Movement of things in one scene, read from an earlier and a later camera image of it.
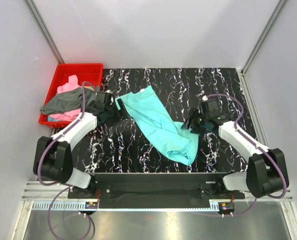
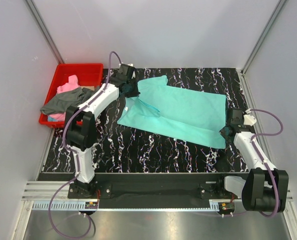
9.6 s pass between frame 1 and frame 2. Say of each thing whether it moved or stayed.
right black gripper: moved
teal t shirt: moved
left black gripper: moved
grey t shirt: stayed
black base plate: stayed
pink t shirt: stayed
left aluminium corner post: stayed
